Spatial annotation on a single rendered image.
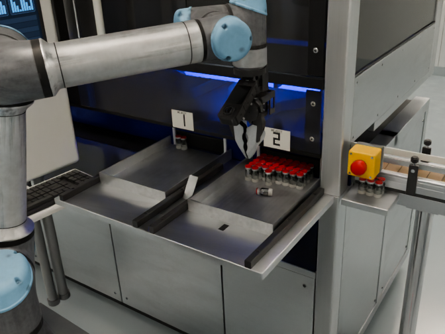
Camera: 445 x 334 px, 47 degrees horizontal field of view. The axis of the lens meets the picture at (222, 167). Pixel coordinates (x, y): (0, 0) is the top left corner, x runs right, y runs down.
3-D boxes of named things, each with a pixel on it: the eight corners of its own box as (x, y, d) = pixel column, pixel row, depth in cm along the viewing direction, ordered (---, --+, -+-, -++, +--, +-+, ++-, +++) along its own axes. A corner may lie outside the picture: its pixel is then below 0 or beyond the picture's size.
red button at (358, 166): (353, 169, 134) (354, 156, 133) (368, 172, 132) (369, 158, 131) (348, 175, 132) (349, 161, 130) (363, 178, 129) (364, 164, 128)
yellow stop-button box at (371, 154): (356, 164, 141) (357, 140, 137) (381, 169, 137) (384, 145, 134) (346, 175, 135) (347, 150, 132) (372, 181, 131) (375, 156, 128)
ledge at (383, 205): (358, 184, 151) (359, 178, 150) (402, 194, 144) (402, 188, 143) (340, 204, 141) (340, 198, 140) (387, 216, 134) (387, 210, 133)
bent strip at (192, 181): (191, 192, 147) (189, 174, 144) (199, 195, 145) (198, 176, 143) (159, 214, 136) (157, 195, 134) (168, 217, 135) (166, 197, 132)
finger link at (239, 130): (258, 150, 122) (257, 114, 118) (245, 160, 117) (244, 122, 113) (247, 148, 123) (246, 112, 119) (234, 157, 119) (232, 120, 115)
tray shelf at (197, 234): (160, 146, 184) (159, 142, 183) (344, 191, 148) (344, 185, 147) (54, 203, 148) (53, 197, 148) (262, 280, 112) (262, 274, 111)
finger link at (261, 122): (265, 142, 114) (265, 104, 110) (262, 144, 113) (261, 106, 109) (247, 138, 116) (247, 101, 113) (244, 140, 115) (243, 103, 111)
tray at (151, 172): (170, 144, 180) (169, 134, 179) (232, 158, 167) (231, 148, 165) (100, 182, 155) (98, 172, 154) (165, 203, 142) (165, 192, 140)
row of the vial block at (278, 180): (251, 174, 155) (251, 160, 153) (304, 187, 146) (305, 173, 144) (247, 177, 154) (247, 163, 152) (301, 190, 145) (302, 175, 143)
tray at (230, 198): (251, 163, 163) (251, 153, 161) (328, 181, 150) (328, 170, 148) (188, 210, 138) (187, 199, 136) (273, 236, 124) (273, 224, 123)
